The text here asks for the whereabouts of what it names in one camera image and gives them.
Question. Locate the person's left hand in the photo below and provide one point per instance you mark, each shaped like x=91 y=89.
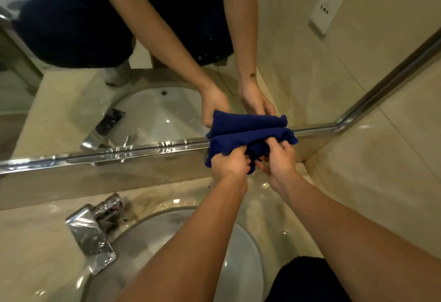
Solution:
x=231 y=167

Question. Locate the person's right hand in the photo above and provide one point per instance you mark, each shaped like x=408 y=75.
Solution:
x=284 y=167

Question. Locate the blue microfibre cloth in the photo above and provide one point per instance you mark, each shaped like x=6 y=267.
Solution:
x=248 y=140

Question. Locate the silver framed wall mirror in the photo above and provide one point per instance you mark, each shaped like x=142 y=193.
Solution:
x=310 y=71

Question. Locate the person's right forearm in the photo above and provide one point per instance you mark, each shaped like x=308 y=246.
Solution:
x=361 y=236

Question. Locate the person's left forearm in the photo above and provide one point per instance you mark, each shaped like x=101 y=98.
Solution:
x=193 y=250

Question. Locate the person's dark blue trousers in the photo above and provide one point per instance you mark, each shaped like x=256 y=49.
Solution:
x=303 y=281

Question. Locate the white ceramic sink basin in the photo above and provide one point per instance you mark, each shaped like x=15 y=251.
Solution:
x=144 y=243

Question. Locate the chrome sink faucet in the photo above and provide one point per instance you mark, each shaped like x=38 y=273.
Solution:
x=89 y=233

